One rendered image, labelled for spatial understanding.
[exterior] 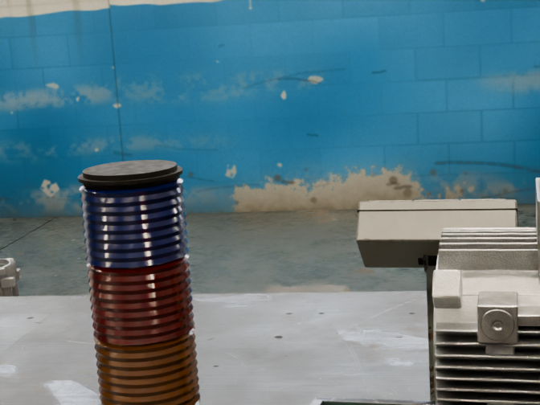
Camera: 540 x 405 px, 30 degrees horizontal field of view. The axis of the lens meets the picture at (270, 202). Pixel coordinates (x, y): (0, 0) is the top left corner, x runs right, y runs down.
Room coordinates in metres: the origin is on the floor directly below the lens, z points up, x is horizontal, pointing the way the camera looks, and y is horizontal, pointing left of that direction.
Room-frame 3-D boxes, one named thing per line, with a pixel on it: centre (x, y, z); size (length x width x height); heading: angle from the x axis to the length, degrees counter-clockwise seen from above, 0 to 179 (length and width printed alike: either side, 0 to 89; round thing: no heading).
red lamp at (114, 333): (0.57, 0.08, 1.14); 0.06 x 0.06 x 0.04
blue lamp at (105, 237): (0.57, 0.08, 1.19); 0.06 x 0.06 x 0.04
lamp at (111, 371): (0.57, 0.08, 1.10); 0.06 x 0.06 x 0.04
